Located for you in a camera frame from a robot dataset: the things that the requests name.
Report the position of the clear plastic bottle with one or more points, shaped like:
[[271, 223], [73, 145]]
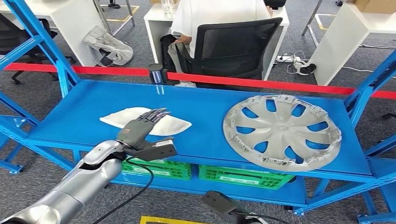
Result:
[[167, 6]]

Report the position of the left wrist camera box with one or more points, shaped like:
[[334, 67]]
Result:
[[157, 152]]

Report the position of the white curved plastic part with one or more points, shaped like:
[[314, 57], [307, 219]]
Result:
[[173, 125]]

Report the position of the black backpack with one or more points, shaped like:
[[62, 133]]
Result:
[[167, 52]]

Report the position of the red barrier belt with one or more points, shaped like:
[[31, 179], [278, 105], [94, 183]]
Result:
[[108, 70], [247, 82]]

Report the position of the cardboard box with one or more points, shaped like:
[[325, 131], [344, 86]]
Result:
[[377, 5]]

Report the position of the dark stanchion post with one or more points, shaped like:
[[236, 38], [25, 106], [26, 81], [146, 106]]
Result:
[[156, 74]]

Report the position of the grey backpack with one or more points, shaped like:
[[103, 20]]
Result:
[[113, 46]]

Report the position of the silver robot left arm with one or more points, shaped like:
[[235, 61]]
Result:
[[77, 188]]

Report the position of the black power adapter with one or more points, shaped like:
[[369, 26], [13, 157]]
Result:
[[307, 68]]

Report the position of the black desk item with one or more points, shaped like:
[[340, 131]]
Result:
[[275, 3]]

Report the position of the white power strip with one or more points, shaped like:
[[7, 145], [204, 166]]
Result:
[[287, 58]]

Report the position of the blue metal shelf rack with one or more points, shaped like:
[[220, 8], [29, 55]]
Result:
[[380, 218], [12, 169], [201, 105]]

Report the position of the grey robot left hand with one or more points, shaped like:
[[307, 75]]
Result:
[[134, 133]]

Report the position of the silver wheel hubcap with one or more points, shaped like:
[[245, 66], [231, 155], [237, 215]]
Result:
[[280, 128]]

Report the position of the black mesh office chair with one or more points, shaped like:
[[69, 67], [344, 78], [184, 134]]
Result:
[[235, 46]]

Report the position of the steel table frame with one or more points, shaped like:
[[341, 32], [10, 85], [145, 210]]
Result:
[[129, 12], [311, 17]]

